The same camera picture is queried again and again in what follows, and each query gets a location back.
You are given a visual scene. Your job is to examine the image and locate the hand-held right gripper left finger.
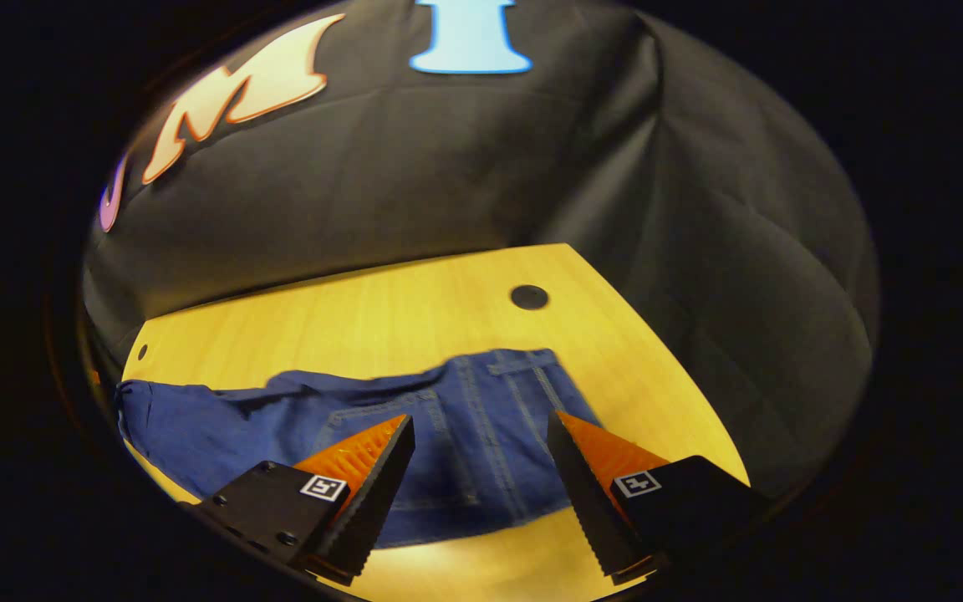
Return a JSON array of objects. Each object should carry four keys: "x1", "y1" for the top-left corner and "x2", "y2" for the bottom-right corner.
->
[{"x1": 193, "y1": 414, "x2": 417, "y2": 586}]

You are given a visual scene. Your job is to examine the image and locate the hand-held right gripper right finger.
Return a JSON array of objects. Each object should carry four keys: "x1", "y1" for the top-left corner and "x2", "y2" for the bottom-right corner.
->
[{"x1": 547, "y1": 410, "x2": 775, "y2": 586}]

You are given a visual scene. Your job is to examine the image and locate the blue denim jeans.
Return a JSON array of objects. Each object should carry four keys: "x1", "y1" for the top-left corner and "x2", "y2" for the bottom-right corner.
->
[{"x1": 114, "y1": 349, "x2": 604, "y2": 550}]

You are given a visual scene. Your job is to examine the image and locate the black backdrop cloth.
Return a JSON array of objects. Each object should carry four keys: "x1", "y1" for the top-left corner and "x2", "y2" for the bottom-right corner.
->
[{"x1": 80, "y1": 0, "x2": 879, "y2": 503}]

